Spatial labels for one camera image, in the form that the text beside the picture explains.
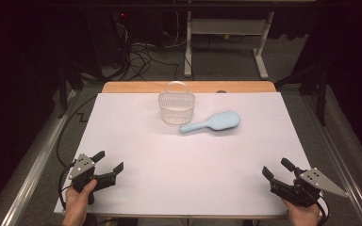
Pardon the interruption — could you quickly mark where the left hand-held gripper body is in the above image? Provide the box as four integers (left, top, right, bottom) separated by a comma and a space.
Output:
68, 153, 118, 205

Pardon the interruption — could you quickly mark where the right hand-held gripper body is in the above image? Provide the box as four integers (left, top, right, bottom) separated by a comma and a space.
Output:
269, 167, 350, 208

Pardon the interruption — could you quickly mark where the light blue hairbrush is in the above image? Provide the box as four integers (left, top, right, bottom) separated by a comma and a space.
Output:
179, 110, 241, 135

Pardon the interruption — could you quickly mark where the white plastic mesh basket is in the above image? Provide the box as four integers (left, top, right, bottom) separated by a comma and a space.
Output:
157, 80, 196, 126

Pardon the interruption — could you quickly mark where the person's right hand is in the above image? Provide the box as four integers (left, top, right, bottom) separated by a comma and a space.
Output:
281, 197, 323, 226

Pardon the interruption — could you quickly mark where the person's left hand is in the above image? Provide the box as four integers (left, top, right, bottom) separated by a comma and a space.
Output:
61, 179, 98, 226

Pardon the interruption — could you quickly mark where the white table sheet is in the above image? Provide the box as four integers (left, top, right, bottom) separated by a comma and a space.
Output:
54, 91, 312, 218

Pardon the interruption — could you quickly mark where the black metal stand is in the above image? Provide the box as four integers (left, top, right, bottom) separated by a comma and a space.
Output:
57, 60, 87, 120
275, 62, 332, 127

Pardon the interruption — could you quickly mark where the left hand-held gripper cable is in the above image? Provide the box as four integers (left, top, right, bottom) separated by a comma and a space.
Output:
57, 161, 77, 211

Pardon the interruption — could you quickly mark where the hand-held gripper cable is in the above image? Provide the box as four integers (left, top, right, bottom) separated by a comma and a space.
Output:
313, 193, 331, 226
57, 161, 77, 211

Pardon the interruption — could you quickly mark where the right hand-held gripper cable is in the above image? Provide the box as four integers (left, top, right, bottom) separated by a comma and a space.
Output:
313, 193, 331, 226

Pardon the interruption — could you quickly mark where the aluminium floor rail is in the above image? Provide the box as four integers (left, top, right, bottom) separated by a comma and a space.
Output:
0, 89, 78, 226
301, 93, 362, 226

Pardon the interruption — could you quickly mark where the long black floor cable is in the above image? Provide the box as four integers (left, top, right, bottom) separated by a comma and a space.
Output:
55, 93, 99, 168

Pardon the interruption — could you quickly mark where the tangle of floor cables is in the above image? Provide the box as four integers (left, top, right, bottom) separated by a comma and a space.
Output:
107, 12, 185, 83

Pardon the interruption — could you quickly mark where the white metal desk frame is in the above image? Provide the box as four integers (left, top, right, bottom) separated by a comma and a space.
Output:
183, 10, 276, 81

